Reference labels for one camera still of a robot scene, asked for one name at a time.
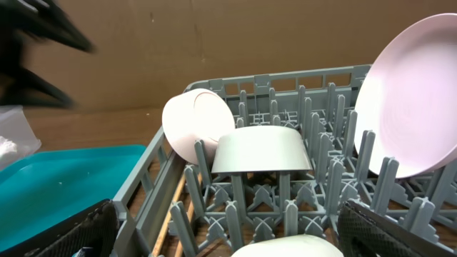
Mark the white tissue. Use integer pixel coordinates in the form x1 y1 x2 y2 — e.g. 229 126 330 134
0 136 20 165

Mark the grey white bowl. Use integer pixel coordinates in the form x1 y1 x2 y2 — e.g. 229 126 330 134
211 126 313 174

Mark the pink bowl with food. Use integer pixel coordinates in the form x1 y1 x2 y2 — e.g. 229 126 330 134
162 89 236 164

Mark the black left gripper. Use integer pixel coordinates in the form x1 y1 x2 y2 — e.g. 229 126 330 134
1 0 94 109

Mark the cream white cup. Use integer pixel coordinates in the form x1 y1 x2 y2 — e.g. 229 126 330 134
231 234 343 257

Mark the teal plastic tray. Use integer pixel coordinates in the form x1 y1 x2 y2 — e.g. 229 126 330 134
1 145 146 250

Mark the pink round plate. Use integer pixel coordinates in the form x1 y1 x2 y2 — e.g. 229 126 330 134
355 13 456 178

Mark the grey dishwasher rack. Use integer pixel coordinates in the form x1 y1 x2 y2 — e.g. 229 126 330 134
112 65 456 256

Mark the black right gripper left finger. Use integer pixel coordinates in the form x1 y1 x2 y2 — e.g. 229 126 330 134
1 199 119 257

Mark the clear plastic container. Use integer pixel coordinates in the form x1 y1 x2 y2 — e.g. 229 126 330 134
1 106 41 170

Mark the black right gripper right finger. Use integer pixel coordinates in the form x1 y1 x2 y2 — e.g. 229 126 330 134
337 200 455 257

